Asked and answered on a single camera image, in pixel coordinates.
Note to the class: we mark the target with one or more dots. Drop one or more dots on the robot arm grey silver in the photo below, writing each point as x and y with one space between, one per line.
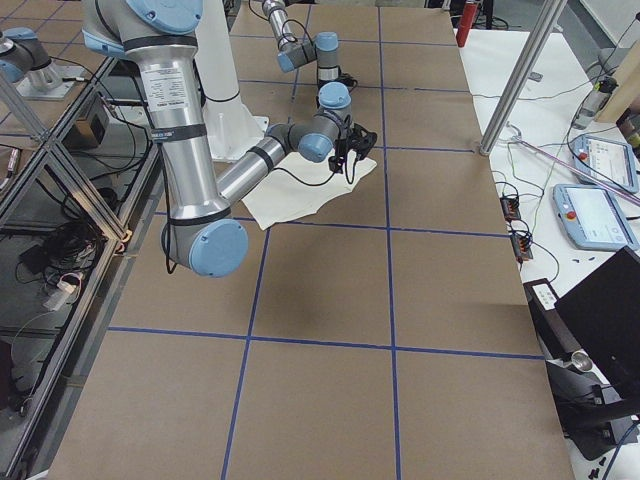
183 53
298 48

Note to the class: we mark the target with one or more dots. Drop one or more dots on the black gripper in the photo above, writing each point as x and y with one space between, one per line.
358 139
323 82

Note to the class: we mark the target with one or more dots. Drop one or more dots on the aluminium frame post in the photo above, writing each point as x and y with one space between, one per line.
527 59

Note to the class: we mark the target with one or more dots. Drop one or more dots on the red cylinder tube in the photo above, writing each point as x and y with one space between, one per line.
466 22

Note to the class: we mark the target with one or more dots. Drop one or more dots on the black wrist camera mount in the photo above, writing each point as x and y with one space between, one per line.
361 141

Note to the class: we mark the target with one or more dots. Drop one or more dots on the white long-sleeve cat shirt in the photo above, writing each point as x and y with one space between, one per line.
298 187

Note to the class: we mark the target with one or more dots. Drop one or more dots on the far blue teach pendant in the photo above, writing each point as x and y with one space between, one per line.
611 162

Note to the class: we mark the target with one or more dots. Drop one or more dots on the aluminium frame rail structure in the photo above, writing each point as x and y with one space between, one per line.
70 216

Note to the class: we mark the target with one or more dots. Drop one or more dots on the blue teach pendant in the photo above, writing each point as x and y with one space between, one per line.
611 162
592 218

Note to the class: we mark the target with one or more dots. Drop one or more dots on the small orange circuit board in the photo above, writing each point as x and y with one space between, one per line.
510 208

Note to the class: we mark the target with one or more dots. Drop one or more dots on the near blue teach pendant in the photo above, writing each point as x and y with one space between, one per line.
592 218

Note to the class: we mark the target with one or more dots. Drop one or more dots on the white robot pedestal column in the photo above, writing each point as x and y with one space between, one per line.
231 127

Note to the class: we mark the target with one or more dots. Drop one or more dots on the neighbour robot arm base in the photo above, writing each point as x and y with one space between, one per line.
26 63

